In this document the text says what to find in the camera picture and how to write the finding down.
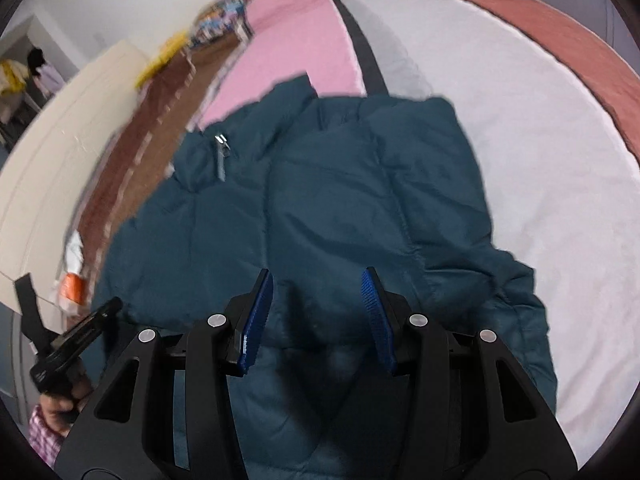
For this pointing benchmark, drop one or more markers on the person in lilac top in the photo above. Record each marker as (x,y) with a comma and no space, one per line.
(45,76)

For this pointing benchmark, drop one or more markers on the pink checked sleeve forearm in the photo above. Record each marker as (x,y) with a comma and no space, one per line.
(46,433)

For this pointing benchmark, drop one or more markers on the yellow pillow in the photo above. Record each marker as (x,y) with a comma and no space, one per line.
(168,50)

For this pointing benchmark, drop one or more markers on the teal quilted puffer jacket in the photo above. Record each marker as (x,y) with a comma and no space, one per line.
(316,190)

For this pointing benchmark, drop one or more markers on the orange white plastic packet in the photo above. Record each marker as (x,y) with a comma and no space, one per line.
(71,286)

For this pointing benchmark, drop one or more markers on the striped plush bed blanket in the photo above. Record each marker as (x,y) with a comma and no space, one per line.
(589,284)

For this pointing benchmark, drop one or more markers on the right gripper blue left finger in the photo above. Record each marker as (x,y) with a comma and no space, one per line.
(248,315)

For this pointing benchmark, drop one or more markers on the person's left hand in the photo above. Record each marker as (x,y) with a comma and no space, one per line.
(53,407)

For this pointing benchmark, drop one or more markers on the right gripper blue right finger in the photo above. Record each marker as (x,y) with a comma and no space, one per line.
(381,317)

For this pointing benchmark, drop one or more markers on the colourful patterned pillow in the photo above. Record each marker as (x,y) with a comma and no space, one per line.
(219,19)

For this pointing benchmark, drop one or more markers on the cream bed headboard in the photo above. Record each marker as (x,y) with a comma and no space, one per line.
(51,164)

